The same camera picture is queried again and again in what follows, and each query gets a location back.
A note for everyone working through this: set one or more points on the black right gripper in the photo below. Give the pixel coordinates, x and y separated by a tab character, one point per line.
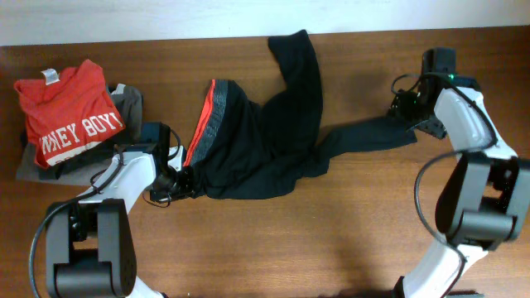
400	107

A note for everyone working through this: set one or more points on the black leggings red waistband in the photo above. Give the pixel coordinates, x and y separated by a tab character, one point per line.
243	150

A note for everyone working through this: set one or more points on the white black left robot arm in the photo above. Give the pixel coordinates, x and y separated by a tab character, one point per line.
89	244

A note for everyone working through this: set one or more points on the red printed t-shirt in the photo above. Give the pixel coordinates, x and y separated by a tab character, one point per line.
70	116

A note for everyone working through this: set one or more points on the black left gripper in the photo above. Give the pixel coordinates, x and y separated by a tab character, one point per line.
187	186

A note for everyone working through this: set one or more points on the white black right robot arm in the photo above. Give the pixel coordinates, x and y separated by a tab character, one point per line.
486	199

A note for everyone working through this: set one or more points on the grey folded garment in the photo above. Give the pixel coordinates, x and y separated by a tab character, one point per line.
130	107

